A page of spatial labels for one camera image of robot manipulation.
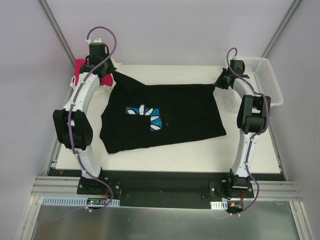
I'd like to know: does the right white cable duct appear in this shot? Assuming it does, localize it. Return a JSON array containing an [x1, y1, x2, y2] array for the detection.
[[210, 201, 228, 211]]

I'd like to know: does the pink folded t-shirt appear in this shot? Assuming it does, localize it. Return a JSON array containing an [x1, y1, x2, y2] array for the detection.
[[70, 59, 114, 89]]

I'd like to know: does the white folded t-shirt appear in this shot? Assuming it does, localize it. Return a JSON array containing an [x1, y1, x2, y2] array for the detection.
[[70, 59, 116, 95]]

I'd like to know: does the white cable duct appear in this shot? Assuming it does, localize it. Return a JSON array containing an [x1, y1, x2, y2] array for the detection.
[[42, 196, 120, 208], [210, 201, 228, 211]]

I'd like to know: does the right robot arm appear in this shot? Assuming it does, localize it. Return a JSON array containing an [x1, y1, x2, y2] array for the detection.
[[215, 59, 271, 200]]

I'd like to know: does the left white cable duct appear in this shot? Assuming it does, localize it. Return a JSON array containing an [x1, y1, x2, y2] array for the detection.
[[42, 196, 120, 208]]

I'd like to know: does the white plastic basket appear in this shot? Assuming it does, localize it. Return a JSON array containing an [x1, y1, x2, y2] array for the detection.
[[228, 56, 284, 107]]

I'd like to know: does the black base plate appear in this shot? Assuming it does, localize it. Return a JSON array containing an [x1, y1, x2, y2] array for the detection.
[[76, 170, 254, 209]]

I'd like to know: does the black daisy print t-shirt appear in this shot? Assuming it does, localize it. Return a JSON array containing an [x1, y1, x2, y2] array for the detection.
[[99, 71, 227, 154]]

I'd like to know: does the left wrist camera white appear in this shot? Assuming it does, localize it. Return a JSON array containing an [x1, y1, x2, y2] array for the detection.
[[86, 37, 102, 45]]

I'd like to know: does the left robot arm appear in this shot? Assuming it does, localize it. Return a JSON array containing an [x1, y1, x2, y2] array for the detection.
[[53, 41, 116, 195]]

